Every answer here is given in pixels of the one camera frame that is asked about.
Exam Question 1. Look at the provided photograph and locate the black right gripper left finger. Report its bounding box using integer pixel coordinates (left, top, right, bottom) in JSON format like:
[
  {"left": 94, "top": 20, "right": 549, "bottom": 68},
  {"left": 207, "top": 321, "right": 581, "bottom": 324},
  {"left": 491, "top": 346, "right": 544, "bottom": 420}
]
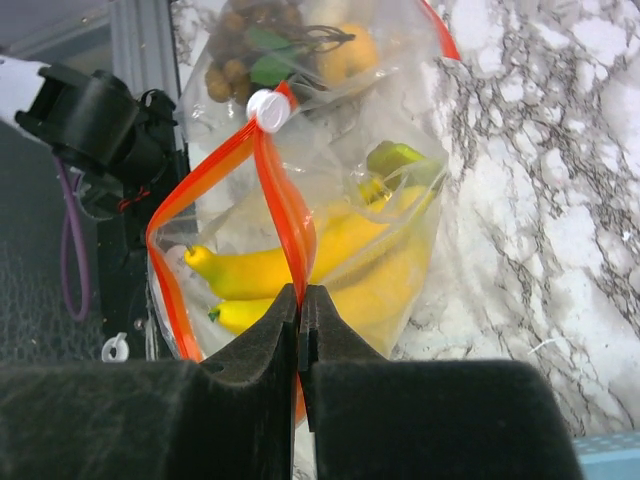
[{"left": 1, "top": 286, "right": 298, "bottom": 479}]

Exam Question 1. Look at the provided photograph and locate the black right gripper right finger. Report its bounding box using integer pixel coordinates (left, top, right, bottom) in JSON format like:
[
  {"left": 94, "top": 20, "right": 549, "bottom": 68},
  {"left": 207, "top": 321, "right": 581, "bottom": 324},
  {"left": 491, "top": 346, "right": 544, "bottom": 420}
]
[{"left": 298, "top": 286, "right": 582, "bottom": 479}]

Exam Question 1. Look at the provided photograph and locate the yellow banana bunch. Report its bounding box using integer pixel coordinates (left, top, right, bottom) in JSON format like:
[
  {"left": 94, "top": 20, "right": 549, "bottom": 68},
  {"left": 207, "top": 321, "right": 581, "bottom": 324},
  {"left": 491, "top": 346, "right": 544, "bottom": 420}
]
[{"left": 303, "top": 140, "right": 448, "bottom": 356}]

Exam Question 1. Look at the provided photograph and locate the clear zip bag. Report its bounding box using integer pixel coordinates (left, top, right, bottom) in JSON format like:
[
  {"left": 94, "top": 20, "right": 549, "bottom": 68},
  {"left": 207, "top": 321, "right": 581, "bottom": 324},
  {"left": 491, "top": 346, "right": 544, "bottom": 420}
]
[
  {"left": 179, "top": 1, "right": 460, "bottom": 150},
  {"left": 144, "top": 64, "right": 450, "bottom": 426}
]

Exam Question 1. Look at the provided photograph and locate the orange mango fruit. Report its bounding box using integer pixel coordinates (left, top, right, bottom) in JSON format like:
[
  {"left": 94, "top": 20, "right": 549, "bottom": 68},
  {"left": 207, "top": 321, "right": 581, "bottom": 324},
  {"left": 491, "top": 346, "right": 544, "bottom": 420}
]
[{"left": 316, "top": 23, "right": 379, "bottom": 88}]

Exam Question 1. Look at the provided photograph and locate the brown longan bunch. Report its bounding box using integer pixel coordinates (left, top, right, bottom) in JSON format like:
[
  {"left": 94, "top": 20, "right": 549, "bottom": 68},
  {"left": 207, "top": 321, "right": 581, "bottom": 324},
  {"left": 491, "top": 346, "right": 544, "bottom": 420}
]
[{"left": 205, "top": 1, "right": 354, "bottom": 106}]

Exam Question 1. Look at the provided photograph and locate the single yellow banana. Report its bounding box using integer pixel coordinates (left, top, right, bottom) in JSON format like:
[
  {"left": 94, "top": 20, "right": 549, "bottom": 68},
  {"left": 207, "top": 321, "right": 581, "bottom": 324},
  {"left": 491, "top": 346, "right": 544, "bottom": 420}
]
[{"left": 184, "top": 245, "right": 292, "bottom": 300}]

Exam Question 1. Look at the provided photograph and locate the clear zip top bag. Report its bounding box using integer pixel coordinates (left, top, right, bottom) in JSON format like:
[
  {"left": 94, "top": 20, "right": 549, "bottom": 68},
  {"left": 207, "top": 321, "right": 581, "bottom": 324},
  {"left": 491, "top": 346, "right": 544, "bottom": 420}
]
[{"left": 179, "top": 1, "right": 460, "bottom": 150}]

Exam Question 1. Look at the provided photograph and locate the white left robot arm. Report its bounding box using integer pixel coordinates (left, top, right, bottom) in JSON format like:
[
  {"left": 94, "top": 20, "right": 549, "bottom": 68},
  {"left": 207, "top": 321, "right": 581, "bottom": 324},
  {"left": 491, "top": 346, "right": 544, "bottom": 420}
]
[{"left": 1, "top": 56, "right": 177, "bottom": 224}]

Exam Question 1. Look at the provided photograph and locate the light blue plastic basket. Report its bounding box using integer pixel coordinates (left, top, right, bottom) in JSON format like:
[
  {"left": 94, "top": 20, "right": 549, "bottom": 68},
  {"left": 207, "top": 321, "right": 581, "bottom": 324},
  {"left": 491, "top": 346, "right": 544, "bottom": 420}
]
[{"left": 573, "top": 431, "right": 640, "bottom": 480}]

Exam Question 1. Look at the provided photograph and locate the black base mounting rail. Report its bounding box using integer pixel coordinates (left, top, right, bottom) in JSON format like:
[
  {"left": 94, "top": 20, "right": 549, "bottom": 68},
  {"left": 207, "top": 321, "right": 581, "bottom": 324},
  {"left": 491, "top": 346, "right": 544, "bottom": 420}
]
[{"left": 97, "top": 89, "right": 188, "bottom": 360}]

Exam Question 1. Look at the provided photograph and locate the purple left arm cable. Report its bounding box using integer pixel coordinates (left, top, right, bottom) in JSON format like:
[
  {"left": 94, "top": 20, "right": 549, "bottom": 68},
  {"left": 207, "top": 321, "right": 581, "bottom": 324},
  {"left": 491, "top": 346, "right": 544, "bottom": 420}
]
[{"left": 51, "top": 154, "right": 92, "bottom": 323}]

